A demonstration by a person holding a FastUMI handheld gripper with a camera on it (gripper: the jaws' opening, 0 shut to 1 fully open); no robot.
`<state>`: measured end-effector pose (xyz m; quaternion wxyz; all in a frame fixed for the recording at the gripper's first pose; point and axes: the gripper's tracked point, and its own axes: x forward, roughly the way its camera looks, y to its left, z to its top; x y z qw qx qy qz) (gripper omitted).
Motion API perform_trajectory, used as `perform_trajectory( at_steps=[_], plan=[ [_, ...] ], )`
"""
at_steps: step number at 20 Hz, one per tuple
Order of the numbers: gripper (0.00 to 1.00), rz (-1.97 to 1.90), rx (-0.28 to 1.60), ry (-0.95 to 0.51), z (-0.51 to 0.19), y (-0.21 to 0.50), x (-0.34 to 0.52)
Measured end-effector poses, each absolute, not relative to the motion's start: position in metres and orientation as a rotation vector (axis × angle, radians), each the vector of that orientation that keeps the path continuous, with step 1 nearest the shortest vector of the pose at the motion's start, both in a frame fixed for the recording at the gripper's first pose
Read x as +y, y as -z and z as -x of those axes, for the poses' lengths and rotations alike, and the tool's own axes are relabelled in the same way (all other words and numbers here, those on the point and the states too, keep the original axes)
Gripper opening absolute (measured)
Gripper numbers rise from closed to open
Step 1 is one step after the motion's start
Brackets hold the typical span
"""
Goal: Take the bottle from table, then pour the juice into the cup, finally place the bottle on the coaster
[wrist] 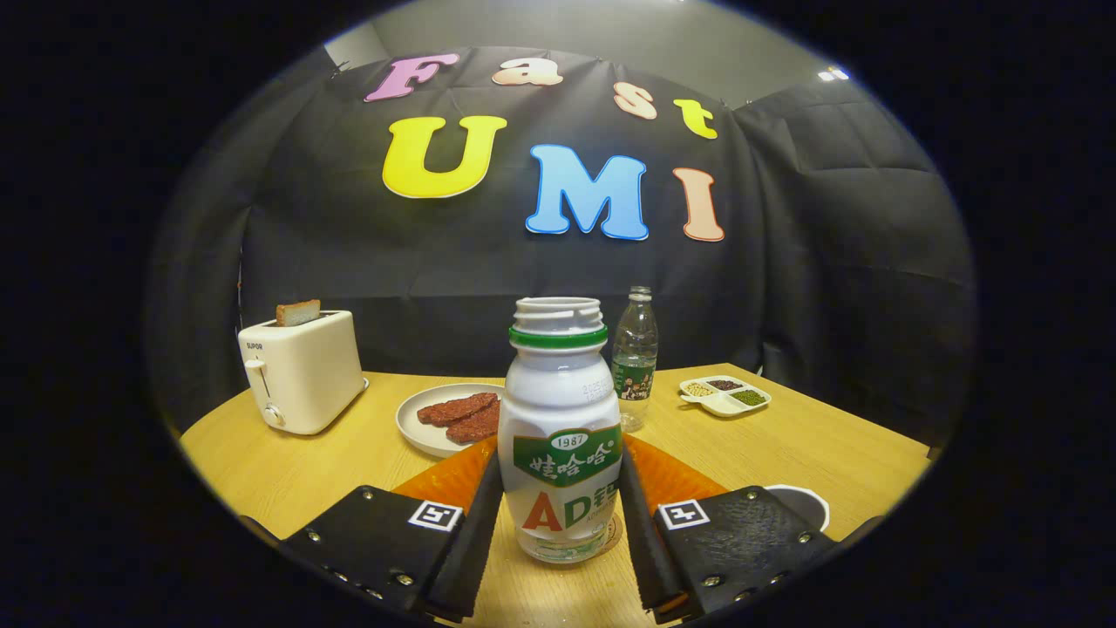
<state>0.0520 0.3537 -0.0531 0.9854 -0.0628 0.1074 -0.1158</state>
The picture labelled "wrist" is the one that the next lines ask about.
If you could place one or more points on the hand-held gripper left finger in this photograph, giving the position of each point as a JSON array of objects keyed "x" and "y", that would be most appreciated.
[{"x": 466, "y": 541}]

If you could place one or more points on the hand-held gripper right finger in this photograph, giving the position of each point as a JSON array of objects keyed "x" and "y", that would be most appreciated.
[{"x": 649, "y": 541}]

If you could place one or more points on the round cork coaster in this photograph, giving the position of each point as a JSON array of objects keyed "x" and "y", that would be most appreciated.
[{"x": 615, "y": 534}]

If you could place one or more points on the white juice bottle green label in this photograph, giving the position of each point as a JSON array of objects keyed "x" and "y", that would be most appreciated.
[{"x": 558, "y": 392}]

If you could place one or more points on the clear plastic water bottle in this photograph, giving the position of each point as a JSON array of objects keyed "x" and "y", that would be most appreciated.
[{"x": 635, "y": 349}]

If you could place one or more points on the red meat slice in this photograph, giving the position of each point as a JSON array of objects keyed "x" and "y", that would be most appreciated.
[
  {"x": 453, "y": 407},
  {"x": 475, "y": 429}
]

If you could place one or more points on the round white plate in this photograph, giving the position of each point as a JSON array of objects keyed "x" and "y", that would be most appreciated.
[{"x": 411, "y": 420}]

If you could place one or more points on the white divided dish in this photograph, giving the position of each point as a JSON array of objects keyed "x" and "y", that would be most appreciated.
[{"x": 719, "y": 405}]

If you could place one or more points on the pile of tan beans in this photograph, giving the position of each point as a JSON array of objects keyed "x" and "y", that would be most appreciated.
[{"x": 699, "y": 389}]

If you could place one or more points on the pile of dark beans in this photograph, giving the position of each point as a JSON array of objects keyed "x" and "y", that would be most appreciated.
[{"x": 725, "y": 384}]

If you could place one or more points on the pile of green beans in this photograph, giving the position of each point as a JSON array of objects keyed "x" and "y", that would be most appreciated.
[{"x": 749, "y": 397}]

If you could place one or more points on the wooden table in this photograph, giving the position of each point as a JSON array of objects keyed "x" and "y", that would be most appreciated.
[{"x": 828, "y": 445}]

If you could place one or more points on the white toaster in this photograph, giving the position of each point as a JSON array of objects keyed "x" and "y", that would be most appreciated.
[{"x": 305, "y": 375}]

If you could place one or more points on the toasted bread slice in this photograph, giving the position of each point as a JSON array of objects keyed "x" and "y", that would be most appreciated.
[{"x": 298, "y": 312}]

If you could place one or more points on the black backdrop cloth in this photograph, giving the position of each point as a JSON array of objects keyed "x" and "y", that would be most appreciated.
[{"x": 828, "y": 262}]

